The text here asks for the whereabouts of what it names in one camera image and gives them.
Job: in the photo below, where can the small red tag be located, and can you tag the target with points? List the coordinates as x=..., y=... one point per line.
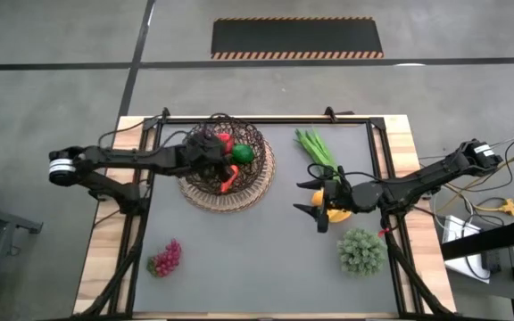
x=382, y=232

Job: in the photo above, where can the orange toy carrot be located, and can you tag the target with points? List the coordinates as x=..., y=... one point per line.
x=232, y=176

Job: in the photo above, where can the black metal table frame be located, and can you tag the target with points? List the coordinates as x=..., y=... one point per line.
x=284, y=120

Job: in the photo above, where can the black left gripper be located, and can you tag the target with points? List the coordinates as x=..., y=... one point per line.
x=203, y=151

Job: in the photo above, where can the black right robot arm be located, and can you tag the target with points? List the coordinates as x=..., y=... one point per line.
x=417, y=183

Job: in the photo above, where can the green toy lime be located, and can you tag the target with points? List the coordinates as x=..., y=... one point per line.
x=242, y=153

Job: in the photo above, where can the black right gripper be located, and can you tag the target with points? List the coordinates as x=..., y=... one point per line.
x=344, y=196

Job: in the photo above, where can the round green artificial plant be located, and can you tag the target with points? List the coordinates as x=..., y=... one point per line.
x=362, y=252

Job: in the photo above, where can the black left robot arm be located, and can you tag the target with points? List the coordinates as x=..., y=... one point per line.
x=118, y=158

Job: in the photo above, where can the red toy bell pepper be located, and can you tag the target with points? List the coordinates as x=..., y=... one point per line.
x=226, y=140

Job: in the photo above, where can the white box beside table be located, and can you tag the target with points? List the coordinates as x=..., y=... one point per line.
x=455, y=227

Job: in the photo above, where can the black frame clamp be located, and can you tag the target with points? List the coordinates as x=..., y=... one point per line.
x=165, y=112
x=332, y=112

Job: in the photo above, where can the green toy leek bunch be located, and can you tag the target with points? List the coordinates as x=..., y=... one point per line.
x=317, y=149

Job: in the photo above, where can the red toy grape bunch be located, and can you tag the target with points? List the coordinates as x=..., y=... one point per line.
x=165, y=260

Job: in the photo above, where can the black hazard-striped floor mat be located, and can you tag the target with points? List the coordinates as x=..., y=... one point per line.
x=297, y=35

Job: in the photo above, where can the grey table mat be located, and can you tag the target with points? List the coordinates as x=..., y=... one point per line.
x=261, y=276

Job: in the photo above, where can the yellow power splitter plug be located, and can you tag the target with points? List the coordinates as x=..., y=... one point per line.
x=508, y=207

